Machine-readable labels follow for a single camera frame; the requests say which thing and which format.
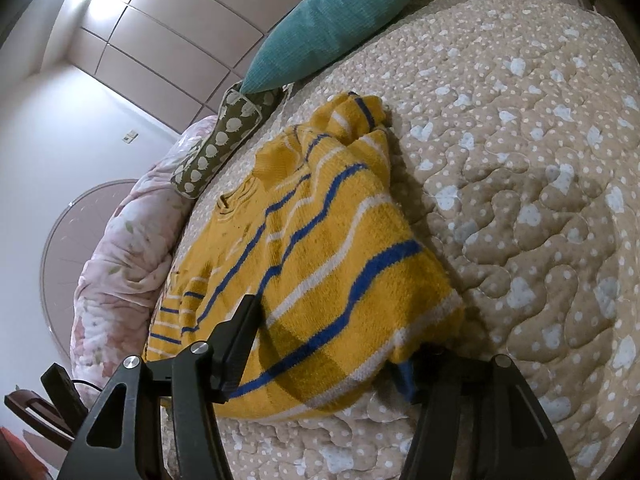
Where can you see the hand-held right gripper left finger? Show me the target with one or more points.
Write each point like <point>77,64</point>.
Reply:
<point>232,355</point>

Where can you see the wall switch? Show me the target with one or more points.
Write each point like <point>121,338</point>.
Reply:
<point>129,136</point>

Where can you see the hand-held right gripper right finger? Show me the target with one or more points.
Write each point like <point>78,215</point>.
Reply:
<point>440,375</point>

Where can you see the black device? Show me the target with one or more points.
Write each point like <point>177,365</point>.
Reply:
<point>65,397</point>

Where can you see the brown wooden chair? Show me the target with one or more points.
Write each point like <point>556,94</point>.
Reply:
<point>35,417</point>

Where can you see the round grey frame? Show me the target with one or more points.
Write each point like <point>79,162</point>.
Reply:
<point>75,245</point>

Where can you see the white panelled wardrobe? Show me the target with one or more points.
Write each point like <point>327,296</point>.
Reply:
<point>170,30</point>

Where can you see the beige quilted bedspread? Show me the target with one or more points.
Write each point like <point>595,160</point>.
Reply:
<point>525,200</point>

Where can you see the teal pillow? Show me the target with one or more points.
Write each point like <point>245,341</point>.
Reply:
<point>330,27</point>

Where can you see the olive spotted pillow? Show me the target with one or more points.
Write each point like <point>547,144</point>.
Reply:
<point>222,142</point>

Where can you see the yellow striped knit sweater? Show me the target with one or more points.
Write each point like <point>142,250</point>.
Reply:
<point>320,260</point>

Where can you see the pink floral comforter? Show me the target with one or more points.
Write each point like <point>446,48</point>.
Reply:
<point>125,265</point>

